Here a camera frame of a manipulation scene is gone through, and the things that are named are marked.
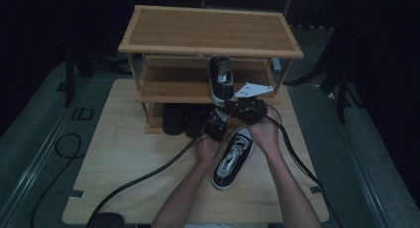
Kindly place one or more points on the person's right hand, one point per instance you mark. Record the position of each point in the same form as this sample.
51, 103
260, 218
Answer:
266, 134

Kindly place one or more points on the person's left hand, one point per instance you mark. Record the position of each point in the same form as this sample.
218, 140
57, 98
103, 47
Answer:
207, 152

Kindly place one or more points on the metal floor rail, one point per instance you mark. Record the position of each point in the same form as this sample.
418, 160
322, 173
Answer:
38, 162
359, 162

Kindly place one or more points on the grey tape piece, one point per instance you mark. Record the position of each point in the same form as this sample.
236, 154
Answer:
316, 189
76, 193

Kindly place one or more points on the black lace-up shoe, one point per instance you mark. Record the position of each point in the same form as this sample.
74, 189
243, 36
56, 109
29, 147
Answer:
195, 120
174, 119

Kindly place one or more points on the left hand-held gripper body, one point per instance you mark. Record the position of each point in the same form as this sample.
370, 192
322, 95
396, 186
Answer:
216, 129

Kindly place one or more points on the black metal stand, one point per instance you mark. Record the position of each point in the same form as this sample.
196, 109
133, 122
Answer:
341, 99
69, 82

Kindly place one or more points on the wooden three-tier shoe rack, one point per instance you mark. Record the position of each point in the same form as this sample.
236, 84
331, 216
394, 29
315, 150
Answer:
185, 29

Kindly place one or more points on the black white canvas sneaker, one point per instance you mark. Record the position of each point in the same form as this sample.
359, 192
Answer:
219, 87
228, 180

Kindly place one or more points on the pale grey block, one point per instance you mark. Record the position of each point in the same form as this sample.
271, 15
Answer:
276, 65

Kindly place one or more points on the dark rounded object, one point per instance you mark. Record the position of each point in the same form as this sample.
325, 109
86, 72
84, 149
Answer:
105, 220

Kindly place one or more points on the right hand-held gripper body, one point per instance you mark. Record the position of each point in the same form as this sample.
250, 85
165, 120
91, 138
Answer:
249, 110

